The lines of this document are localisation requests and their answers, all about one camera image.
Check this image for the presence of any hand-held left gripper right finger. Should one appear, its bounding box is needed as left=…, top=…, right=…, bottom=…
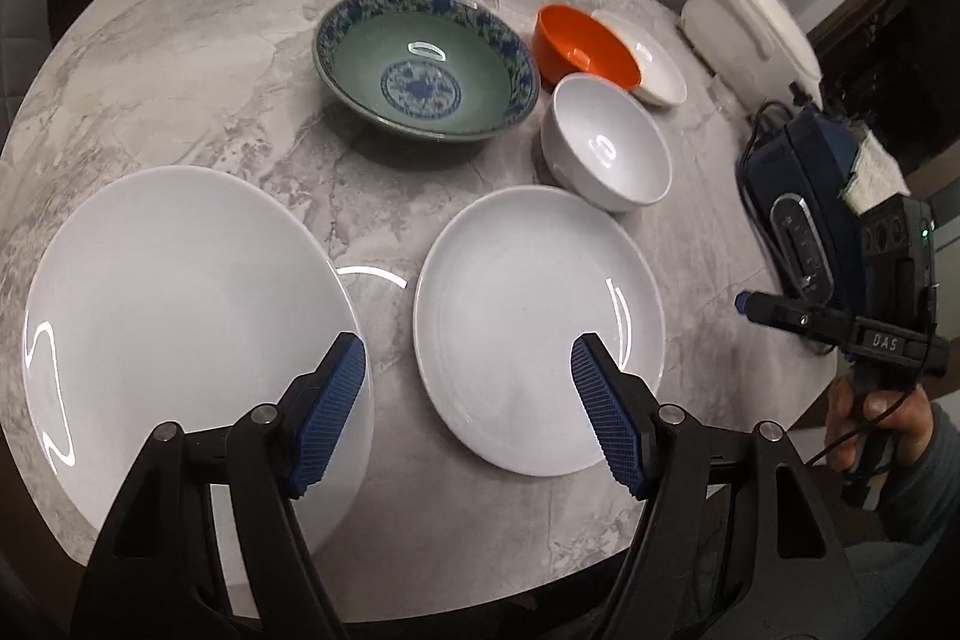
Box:
left=570, top=332, right=875, bottom=640

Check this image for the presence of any medium white plate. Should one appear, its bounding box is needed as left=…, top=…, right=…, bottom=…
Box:
left=412, top=186, right=666, bottom=477

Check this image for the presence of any black appliance cable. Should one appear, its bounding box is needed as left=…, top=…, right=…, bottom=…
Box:
left=746, top=100, right=788, bottom=153

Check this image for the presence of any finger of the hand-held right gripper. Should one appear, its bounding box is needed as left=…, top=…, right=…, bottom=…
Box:
left=735, top=291, right=848, bottom=347

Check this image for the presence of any dark blue appliance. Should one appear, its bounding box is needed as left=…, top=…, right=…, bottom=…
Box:
left=735, top=103, right=871, bottom=356

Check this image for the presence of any orange bowl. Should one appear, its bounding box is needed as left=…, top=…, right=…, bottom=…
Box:
left=534, top=4, right=642, bottom=92

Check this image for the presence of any light grey quilted chair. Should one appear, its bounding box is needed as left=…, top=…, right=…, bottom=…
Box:
left=0, top=0, right=53, bottom=146

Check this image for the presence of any small white shallow dish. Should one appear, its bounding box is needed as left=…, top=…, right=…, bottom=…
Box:
left=591, top=10, right=688, bottom=108

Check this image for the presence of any blue patterned green bowl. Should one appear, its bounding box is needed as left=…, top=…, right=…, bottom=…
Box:
left=313, top=0, right=541, bottom=144

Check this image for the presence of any dark wooden cabinet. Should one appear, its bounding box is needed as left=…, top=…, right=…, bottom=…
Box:
left=806, top=0, right=960, bottom=176

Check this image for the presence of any white bowl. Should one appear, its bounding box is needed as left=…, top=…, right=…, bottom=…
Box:
left=540, top=73, right=672, bottom=213

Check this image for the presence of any white rice cooker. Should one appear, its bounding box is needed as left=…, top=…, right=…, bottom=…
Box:
left=679, top=0, right=826, bottom=108

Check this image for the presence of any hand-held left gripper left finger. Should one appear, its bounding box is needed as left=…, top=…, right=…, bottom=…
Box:
left=71, top=332, right=368, bottom=640

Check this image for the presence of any person's right hand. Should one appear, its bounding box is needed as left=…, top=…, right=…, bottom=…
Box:
left=825, top=377, right=937, bottom=470

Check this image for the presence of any white tissue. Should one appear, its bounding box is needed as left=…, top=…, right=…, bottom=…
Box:
left=840, top=130, right=910, bottom=213

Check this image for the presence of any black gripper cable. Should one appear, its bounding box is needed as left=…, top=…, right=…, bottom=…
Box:
left=806, top=283, right=938, bottom=470

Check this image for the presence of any person's right forearm grey sleeve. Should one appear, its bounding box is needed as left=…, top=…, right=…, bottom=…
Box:
left=874, top=400, right=960, bottom=545

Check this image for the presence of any large white plate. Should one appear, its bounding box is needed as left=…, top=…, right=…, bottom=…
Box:
left=24, top=165, right=376, bottom=555

